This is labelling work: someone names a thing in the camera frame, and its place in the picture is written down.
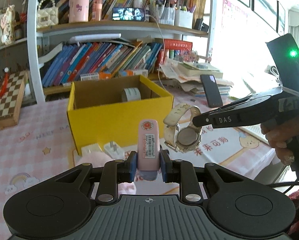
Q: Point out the white quilted pearl handbag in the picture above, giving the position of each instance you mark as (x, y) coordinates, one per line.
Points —
(47, 16)

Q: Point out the clear tape roll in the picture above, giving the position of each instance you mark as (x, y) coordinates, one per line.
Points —
(130, 94)

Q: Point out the pink rectangular case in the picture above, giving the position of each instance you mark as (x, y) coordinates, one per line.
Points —
(148, 146)

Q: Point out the stack of papers and books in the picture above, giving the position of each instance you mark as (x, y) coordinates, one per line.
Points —
(187, 75)

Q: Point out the pink cylindrical cup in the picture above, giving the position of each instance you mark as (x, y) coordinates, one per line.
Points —
(79, 11)

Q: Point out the white pen holder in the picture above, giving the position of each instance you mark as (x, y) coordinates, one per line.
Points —
(183, 19)

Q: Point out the pink plush pig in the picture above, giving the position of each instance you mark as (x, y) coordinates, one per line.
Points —
(109, 173)

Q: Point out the beige wrist watch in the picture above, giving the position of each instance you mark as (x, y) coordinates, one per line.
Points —
(182, 139)

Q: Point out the white square charger block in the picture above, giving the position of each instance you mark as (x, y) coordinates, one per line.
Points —
(114, 150)

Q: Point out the white plug charger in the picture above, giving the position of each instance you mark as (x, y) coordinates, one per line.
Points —
(90, 149)

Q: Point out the orange white medicine box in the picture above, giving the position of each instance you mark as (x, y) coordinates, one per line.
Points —
(95, 76)

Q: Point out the pink checked tablecloth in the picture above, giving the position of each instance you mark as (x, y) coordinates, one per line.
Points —
(41, 146)

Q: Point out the phone playing video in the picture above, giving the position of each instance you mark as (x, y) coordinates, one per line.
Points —
(129, 14)

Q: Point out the yellow cardboard box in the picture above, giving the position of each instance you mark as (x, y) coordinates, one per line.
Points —
(97, 114)

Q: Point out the person's right hand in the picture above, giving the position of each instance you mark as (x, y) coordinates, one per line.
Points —
(278, 137)

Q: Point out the red book box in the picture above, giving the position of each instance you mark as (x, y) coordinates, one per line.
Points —
(172, 44)

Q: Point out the pink lotion bottle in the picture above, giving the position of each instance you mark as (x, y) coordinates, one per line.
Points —
(96, 10)

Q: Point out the white lucky cat figure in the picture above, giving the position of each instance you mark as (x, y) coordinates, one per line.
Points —
(7, 25)

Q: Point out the row of leaning books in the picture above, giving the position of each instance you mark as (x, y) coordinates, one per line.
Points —
(68, 62)

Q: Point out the wooden chess board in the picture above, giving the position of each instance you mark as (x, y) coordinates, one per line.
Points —
(11, 100)

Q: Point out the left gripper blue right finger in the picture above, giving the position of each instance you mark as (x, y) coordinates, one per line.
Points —
(165, 165)

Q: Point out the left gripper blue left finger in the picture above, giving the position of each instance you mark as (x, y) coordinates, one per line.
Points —
(132, 160)

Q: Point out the black smartphone on books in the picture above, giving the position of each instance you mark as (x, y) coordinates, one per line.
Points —
(211, 91)

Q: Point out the white bookshelf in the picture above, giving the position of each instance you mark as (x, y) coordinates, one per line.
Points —
(49, 36)

